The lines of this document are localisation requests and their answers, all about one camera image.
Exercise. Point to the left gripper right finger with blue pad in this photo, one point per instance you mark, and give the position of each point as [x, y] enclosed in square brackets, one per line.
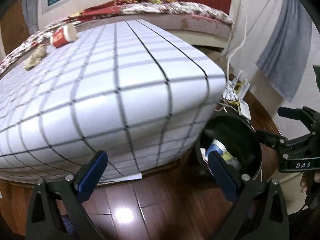
[226, 176]

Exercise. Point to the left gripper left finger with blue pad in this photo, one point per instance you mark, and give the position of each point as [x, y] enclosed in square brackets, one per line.
[89, 175]

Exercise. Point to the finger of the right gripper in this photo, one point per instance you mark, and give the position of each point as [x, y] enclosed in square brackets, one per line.
[269, 139]

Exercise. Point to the beige paper wad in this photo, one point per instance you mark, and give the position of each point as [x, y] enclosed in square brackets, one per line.
[36, 57]

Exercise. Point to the red paper cup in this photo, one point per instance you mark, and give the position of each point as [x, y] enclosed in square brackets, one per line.
[64, 35]

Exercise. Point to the black round trash bin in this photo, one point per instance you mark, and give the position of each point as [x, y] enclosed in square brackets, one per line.
[238, 137]

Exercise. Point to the person's right hand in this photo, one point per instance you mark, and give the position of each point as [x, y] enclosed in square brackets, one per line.
[306, 180]

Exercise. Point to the blue white paper cup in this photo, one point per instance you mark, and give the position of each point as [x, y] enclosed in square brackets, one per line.
[216, 146]

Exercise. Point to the white wifi router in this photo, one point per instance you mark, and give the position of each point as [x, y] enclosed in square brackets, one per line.
[234, 94]

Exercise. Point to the grey hanging cloth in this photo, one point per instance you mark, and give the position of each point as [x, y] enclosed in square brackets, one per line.
[286, 54]

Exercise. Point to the white grid-pattern mattress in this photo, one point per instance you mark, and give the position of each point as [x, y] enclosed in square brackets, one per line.
[129, 88]

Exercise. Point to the floral bed mattress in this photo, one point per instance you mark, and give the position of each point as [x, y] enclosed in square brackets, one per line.
[173, 8]

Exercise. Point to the brown wooden door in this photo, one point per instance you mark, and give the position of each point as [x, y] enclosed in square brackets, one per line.
[13, 27]

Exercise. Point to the red patterned blanket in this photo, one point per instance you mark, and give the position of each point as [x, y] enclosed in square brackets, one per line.
[125, 2]

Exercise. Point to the grey left curtain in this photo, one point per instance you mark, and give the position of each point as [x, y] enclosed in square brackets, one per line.
[30, 13]

